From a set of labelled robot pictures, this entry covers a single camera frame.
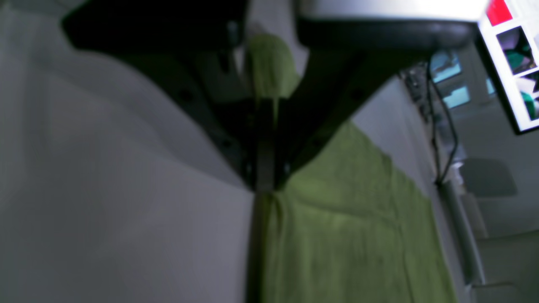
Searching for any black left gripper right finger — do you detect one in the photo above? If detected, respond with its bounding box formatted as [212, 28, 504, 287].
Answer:
[275, 17, 478, 189]

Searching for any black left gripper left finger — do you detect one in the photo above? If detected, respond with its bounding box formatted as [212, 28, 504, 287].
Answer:
[61, 0, 257, 190]

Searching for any green T-shirt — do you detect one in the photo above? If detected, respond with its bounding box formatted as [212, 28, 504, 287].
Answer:
[245, 34, 459, 303]

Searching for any computer monitor screen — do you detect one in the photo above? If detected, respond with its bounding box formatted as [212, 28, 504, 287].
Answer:
[478, 0, 539, 136]

